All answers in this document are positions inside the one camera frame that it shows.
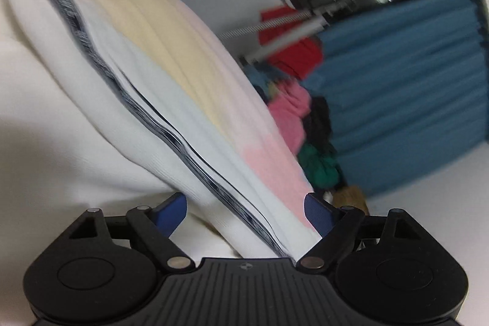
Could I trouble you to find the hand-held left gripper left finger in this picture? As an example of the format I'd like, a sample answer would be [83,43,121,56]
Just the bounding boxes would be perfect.
[67,192,193,272]

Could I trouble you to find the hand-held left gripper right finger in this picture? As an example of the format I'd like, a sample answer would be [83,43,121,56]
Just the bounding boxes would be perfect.
[296,193,423,272]

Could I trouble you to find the white pastel striped garment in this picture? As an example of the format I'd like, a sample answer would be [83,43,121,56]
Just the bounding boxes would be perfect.
[0,0,322,259]

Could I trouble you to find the tan garment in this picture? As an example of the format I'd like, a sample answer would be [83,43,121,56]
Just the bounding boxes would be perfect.
[331,185,370,215]

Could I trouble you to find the green garment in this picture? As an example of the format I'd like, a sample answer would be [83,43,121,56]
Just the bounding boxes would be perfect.
[297,143,344,191]

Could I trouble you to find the black garment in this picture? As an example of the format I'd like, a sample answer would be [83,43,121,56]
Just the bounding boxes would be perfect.
[303,96,334,148]

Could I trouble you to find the pink garment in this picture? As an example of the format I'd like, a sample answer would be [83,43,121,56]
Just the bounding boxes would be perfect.
[267,81,312,159]

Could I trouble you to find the blue curtain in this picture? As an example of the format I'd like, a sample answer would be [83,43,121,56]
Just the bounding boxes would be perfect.
[302,0,489,199]

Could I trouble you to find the red garment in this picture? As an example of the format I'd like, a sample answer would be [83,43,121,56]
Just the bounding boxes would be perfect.
[258,7,325,79]

